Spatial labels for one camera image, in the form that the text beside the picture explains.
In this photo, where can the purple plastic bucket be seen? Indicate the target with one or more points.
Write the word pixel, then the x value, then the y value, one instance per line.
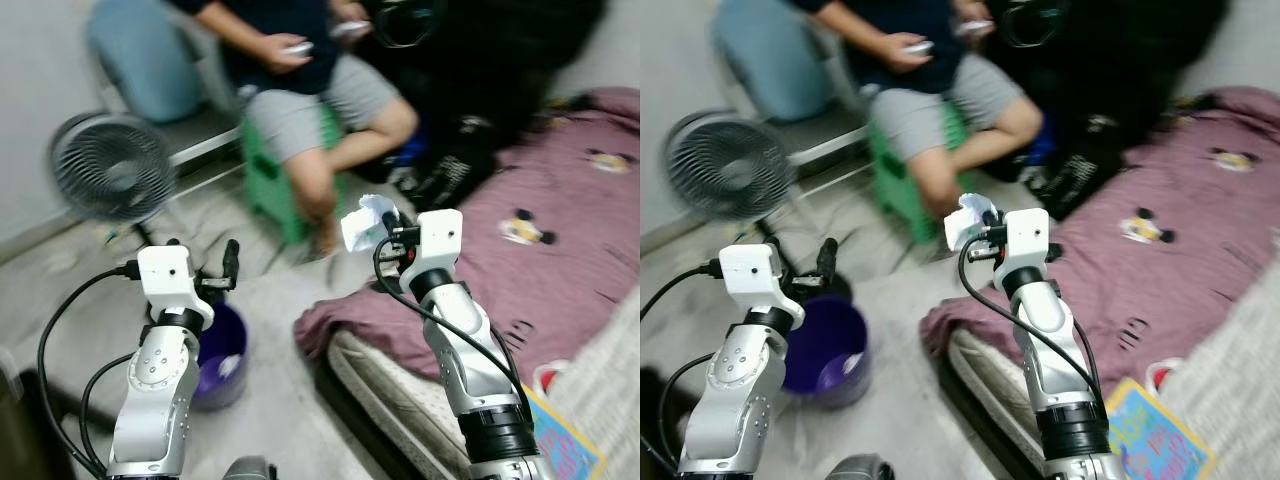
pixel 228 330
pixel 820 345

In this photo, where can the blue bag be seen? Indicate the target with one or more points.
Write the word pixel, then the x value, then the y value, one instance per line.
pixel 1040 145
pixel 410 148

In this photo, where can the large black bag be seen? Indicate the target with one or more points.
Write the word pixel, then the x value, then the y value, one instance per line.
pixel 480 60
pixel 1110 60

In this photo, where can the white paper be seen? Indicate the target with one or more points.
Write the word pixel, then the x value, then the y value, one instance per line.
pixel 962 228
pixel 362 228

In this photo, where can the purple cartoon print blanket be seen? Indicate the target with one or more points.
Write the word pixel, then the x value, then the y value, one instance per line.
pixel 560 230
pixel 1180 220

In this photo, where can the white quilted mattress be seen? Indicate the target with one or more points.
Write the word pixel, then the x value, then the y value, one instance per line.
pixel 1240 380
pixel 380 385

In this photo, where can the grey round floor fan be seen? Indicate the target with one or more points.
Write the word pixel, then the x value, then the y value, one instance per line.
pixel 728 165
pixel 112 165

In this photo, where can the white handheld controller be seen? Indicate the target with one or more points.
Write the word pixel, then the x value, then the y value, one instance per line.
pixel 348 30
pixel 298 47
pixel 920 46
pixel 975 29

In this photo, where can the black bed base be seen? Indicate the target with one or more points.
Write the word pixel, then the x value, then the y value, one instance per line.
pixel 965 420
pixel 345 420

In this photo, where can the black bag with white print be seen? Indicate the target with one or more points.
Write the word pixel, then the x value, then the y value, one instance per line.
pixel 455 165
pixel 1085 165

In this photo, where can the person's right hand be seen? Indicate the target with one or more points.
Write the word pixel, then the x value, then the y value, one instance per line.
pixel 280 52
pixel 905 50

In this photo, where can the colourful children's book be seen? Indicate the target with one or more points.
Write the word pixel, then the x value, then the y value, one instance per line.
pixel 1150 440
pixel 565 445

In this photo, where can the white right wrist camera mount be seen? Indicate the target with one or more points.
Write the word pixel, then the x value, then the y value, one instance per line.
pixel 1027 235
pixel 440 235

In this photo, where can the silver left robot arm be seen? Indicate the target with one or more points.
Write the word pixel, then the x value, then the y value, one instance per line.
pixel 150 400
pixel 735 400

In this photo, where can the person's left hand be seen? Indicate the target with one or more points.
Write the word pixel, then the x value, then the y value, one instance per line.
pixel 350 12
pixel 972 12

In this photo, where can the green plastic stool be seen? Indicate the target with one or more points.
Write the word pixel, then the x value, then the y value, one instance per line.
pixel 268 190
pixel 890 185

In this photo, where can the grey robot left leg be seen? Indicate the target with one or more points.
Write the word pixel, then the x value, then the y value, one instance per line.
pixel 860 470
pixel 250 470

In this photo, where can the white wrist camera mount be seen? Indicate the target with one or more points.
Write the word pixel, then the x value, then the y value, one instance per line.
pixel 165 272
pixel 755 272
pixel 1027 235
pixel 440 235

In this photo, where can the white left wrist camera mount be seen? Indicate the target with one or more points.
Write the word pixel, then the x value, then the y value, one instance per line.
pixel 165 272
pixel 755 272

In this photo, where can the blue-grey chair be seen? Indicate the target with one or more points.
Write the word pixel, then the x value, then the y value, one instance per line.
pixel 765 55
pixel 140 60

